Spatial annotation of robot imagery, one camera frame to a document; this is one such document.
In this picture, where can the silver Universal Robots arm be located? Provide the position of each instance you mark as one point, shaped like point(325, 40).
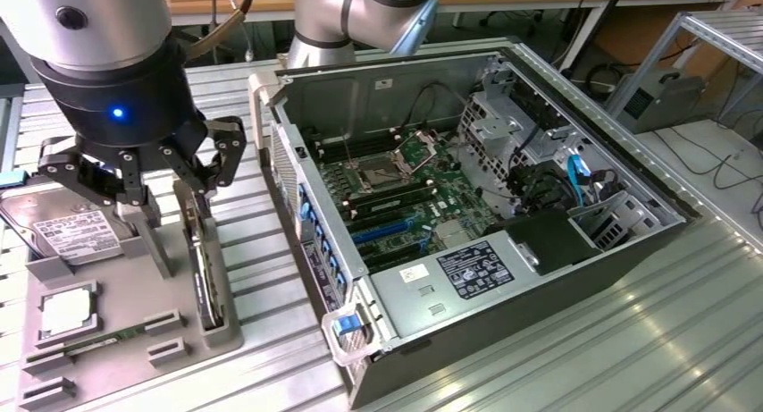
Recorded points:
point(89, 23)

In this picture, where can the CPU socket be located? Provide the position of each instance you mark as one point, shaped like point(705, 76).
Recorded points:
point(381, 176)

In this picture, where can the grey parts rack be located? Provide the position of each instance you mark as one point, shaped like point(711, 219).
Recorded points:
point(125, 296)

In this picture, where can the silver power supply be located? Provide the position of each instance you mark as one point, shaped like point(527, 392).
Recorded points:
point(429, 291)

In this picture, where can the open black PC case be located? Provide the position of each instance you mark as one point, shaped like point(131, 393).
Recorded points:
point(536, 313)

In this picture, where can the aluminium frame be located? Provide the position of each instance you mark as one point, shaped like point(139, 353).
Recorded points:
point(715, 32)

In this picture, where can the blue expansion slot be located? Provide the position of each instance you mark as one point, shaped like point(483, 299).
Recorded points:
point(384, 232)

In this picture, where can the blue case latch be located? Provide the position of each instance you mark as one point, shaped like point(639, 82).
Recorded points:
point(345, 325)

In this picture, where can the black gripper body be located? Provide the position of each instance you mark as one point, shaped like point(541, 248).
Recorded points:
point(119, 103)

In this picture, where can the silver disk bay cage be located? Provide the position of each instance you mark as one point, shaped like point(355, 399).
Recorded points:
point(495, 126)

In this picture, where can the silver CPU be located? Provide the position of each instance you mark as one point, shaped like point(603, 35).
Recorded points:
point(67, 309)

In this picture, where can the black installed RAM stick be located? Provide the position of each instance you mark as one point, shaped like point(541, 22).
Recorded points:
point(393, 201)

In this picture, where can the black plastic shroud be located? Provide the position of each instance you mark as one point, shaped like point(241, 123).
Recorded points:
point(541, 240)

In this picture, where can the blue disk caddy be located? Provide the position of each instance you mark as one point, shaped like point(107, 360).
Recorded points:
point(12, 179)

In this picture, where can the black chair base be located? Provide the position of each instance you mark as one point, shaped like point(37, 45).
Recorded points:
point(497, 16)

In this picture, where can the silver hard disk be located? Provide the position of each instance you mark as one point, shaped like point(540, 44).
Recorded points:
point(65, 229)

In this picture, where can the green RAM stick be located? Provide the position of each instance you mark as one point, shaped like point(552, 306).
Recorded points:
point(101, 339)

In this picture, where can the green motherboard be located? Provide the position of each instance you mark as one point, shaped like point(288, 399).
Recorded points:
point(459, 197)

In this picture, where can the black graphics card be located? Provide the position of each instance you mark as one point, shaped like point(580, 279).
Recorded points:
point(205, 269)

